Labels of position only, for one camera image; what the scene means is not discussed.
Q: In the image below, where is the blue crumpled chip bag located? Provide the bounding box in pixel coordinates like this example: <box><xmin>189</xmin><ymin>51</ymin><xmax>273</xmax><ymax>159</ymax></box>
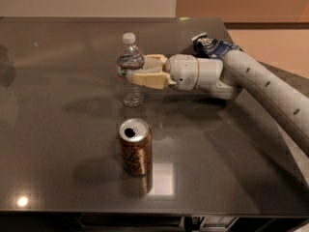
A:
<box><xmin>191</xmin><ymin>32</ymin><xmax>240</xmax><ymax>60</ymax></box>

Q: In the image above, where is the clear plastic water bottle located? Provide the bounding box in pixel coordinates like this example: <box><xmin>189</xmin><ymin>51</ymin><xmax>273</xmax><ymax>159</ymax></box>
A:
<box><xmin>117</xmin><ymin>32</ymin><xmax>145</xmax><ymax>107</ymax></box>

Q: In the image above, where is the brown soda can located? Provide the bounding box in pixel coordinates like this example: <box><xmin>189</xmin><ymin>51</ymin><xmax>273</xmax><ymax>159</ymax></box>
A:
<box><xmin>119</xmin><ymin>118</ymin><xmax>153</xmax><ymax>176</ymax></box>

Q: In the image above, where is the label under table edge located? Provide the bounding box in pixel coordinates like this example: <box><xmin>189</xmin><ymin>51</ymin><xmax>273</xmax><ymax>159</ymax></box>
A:
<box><xmin>203</xmin><ymin>216</ymin><xmax>237</xmax><ymax>228</ymax></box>

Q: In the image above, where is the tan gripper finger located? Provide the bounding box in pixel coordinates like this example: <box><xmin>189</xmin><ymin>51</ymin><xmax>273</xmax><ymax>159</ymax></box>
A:
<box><xmin>127</xmin><ymin>72</ymin><xmax>177</xmax><ymax>89</ymax></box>
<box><xmin>144</xmin><ymin>54</ymin><xmax>167</xmax><ymax>67</ymax></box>

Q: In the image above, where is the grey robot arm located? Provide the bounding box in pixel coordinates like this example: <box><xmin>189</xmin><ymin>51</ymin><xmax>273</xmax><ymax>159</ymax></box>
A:
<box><xmin>126</xmin><ymin>50</ymin><xmax>309</xmax><ymax>156</ymax></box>

